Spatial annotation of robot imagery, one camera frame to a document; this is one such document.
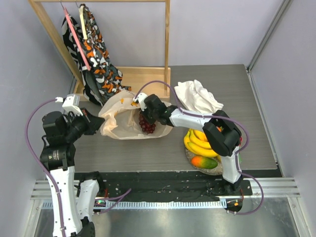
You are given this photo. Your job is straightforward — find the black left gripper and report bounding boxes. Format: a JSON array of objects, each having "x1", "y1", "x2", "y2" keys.
[{"x1": 64, "y1": 107, "x2": 105, "y2": 141}]

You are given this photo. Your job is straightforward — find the dark red fake grapes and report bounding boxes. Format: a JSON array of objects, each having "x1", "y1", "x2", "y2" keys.
[{"x1": 138, "y1": 112, "x2": 156, "y2": 134}]

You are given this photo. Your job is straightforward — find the translucent plastic shopping bag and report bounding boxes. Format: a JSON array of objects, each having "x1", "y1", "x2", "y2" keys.
[{"x1": 98, "y1": 90, "x2": 172, "y2": 140}]

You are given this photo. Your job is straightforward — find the yellow fake banana bunch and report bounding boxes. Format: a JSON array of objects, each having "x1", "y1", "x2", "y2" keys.
[{"x1": 183, "y1": 129, "x2": 218, "y2": 158}]

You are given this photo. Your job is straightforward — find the green fake mango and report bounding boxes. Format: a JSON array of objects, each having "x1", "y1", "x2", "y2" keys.
[{"x1": 191, "y1": 156, "x2": 218, "y2": 169}]

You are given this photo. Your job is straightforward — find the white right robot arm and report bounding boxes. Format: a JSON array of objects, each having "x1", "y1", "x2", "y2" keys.
[{"x1": 134, "y1": 93, "x2": 242, "y2": 195}]

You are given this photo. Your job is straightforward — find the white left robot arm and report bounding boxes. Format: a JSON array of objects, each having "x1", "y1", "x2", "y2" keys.
[{"x1": 40, "y1": 109, "x2": 105, "y2": 237}]

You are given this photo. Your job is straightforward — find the wooden clothes rack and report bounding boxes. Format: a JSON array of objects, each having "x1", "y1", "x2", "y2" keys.
[{"x1": 29, "y1": 0, "x2": 171, "y2": 101}]

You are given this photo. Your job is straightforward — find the white crumpled cloth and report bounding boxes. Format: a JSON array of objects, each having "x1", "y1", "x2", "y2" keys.
[{"x1": 174, "y1": 79, "x2": 224, "y2": 114}]

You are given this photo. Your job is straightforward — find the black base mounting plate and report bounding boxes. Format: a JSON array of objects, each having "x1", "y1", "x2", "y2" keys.
[{"x1": 74, "y1": 170, "x2": 254, "y2": 203}]

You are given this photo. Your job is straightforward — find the speckled ceramic plate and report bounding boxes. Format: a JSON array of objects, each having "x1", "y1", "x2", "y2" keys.
[{"x1": 185, "y1": 148, "x2": 223, "y2": 176}]

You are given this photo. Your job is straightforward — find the orange camouflage patterned garment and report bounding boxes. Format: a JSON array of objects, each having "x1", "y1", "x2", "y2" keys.
[{"x1": 62, "y1": 3, "x2": 132, "y2": 106}]

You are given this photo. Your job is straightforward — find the pink clothes hanger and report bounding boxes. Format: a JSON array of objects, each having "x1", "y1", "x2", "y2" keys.
[{"x1": 63, "y1": 7, "x2": 91, "y2": 71}]

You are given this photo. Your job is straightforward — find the cream clothes hanger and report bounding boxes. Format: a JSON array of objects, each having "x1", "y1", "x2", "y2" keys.
[{"x1": 79, "y1": 4, "x2": 87, "y2": 40}]

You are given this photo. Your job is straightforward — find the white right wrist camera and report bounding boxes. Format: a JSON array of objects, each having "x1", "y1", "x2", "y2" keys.
[{"x1": 133, "y1": 92, "x2": 148, "y2": 111}]

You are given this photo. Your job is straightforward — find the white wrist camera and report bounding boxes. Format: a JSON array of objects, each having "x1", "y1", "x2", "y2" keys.
[
  {"x1": 133, "y1": 92, "x2": 148, "y2": 111},
  {"x1": 55, "y1": 94, "x2": 83, "y2": 116}
]

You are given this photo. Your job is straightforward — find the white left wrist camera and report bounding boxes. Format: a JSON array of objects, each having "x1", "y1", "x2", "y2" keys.
[{"x1": 55, "y1": 94, "x2": 83, "y2": 116}]

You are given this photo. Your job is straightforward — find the white slotted cable duct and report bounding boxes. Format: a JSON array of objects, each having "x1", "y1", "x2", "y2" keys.
[{"x1": 41, "y1": 199, "x2": 228, "y2": 210}]

